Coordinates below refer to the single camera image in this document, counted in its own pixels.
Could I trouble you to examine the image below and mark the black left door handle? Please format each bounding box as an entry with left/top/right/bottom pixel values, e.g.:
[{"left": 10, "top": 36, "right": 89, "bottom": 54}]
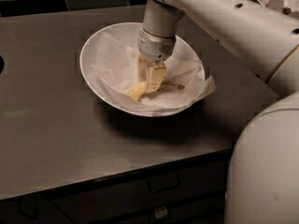
[{"left": 17, "top": 198, "right": 38, "bottom": 221}]

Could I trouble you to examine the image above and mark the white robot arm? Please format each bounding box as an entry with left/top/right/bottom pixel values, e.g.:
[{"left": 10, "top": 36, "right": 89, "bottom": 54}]
[{"left": 144, "top": 0, "right": 299, "bottom": 224}]

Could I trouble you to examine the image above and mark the black drawer handle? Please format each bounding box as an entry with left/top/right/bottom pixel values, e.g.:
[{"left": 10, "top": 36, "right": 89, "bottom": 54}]
[
  {"left": 149, "top": 207, "right": 171, "bottom": 223},
  {"left": 147, "top": 173, "right": 180, "bottom": 193}
]

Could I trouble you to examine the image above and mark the dark drawer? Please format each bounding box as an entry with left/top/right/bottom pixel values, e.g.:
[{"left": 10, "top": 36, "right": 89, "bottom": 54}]
[
  {"left": 93, "top": 196, "right": 224, "bottom": 224},
  {"left": 52, "top": 161, "right": 225, "bottom": 224}
]

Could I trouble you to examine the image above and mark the black top drawer handle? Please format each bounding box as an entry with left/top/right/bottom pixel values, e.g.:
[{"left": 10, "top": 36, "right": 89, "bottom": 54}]
[{"left": 147, "top": 173, "right": 180, "bottom": 193}]

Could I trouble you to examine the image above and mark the yellow banana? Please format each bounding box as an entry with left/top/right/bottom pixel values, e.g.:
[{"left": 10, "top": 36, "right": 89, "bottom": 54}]
[{"left": 127, "top": 81, "right": 185, "bottom": 102}]

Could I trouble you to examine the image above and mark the dark left cabinet door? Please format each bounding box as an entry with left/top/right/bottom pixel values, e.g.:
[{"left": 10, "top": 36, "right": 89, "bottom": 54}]
[{"left": 0, "top": 194, "right": 74, "bottom": 224}]

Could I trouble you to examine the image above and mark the white tissue paper sheet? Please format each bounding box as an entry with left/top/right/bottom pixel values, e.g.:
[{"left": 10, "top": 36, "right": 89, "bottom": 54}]
[{"left": 87, "top": 31, "right": 218, "bottom": 114}]

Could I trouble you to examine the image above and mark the dark top drawer front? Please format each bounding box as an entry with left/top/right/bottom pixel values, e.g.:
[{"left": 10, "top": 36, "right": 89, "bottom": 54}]
[{"left": 52, "top": 161, "right": 225, "bottom": 224}]

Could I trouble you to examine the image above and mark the large white bowl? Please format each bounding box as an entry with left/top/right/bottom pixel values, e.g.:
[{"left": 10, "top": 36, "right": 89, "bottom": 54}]
[{"left": 78, "top": 21, "right": 206, "bottom": 118}]

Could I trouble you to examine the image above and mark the dark lower drawer front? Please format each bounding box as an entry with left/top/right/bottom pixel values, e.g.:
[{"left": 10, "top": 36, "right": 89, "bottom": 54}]
[{"left": 93, "top": 196, "right": 224, "bottom": 224}]

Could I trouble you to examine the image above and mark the black lower drawer handle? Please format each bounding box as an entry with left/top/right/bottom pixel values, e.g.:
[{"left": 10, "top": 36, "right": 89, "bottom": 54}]
[{"left": 149, "top": 207, "right": 171, "bottom": 223}]

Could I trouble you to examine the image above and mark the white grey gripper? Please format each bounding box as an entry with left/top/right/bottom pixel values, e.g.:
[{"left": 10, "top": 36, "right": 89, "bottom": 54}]
[{"left": 137, "top": 28, "right": 176, "bottom": 93}]

